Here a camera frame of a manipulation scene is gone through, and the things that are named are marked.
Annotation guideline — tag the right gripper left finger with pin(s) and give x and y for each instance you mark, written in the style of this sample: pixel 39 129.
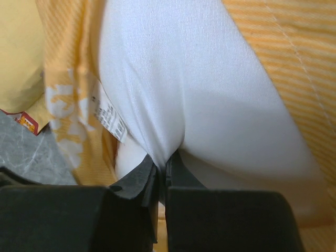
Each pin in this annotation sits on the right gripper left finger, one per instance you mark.
pixel 119 217

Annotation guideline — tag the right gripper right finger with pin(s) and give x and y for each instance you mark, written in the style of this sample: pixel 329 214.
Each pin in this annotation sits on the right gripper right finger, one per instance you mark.
pixel 201 219

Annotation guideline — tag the orange Mickey Mouse pillowcase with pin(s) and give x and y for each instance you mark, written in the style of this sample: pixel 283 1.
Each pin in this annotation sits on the orange Mickey Mouse pillowcase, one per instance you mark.
pixel 293 40

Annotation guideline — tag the yellow car print pillow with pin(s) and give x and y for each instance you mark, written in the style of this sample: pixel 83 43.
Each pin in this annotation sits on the yellow car print pillow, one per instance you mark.
pixel 22 86

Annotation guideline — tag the white pillow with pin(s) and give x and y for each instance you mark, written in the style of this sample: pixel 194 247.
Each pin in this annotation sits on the white pillow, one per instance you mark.
pixel 184 79

